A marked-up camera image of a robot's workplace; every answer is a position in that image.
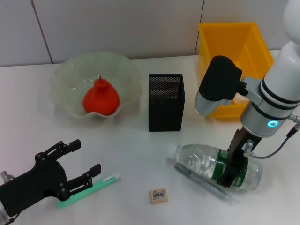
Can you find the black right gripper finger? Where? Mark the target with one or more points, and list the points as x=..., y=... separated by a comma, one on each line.
x=232, y=175

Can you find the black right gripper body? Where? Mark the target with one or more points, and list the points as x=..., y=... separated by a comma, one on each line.
x=239, y=147

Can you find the clear water bottle green label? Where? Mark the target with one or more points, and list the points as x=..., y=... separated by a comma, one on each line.
x=199, y=159

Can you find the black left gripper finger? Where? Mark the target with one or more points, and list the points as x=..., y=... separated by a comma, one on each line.
x=75, y=144
x=96, y=170

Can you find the yellow plastic bin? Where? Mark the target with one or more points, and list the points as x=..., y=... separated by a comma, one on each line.
x=225, y=39

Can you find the green pen white tip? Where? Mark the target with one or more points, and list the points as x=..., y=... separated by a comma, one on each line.
x=107, y=178

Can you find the pale green glass fruit plate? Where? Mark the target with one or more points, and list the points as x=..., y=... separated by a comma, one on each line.
x=70, y=77

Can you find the grey marker pen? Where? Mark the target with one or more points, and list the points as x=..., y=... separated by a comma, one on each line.
x=199, y=179

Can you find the beige eraser with barcode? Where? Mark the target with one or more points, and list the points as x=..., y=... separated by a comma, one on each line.
x=158, y=196

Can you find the black mesh pen holder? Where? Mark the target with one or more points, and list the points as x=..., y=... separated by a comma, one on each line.
x=164, y=112

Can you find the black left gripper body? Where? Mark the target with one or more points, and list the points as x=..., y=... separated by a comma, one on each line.
x=30, y=185

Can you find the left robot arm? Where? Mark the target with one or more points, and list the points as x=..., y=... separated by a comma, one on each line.
x=2, y=211

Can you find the red-orange toy orange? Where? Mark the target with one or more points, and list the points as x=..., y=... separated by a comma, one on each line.
x=100, y=100

